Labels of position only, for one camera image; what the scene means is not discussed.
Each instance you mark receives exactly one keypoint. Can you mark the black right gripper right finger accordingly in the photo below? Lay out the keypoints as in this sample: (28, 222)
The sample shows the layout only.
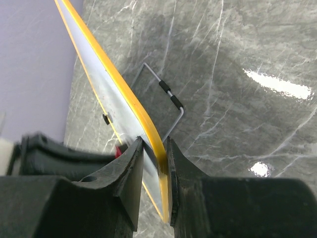
(225, 207)

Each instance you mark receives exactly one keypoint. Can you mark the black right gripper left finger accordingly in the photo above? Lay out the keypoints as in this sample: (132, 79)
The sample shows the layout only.
(104, 204)

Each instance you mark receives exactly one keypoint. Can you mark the red bone shaped eraser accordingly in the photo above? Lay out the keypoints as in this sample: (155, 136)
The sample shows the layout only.
(119, 150)

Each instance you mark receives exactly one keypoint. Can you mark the yellow framed whiteboard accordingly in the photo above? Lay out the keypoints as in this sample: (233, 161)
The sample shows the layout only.
(125, 113)

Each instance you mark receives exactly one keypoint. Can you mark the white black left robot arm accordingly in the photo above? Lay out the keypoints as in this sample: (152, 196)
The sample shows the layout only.
(39, 155)

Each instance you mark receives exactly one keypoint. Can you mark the grey wire whiteboard stand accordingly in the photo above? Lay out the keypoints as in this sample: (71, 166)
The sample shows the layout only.
(168, 91)

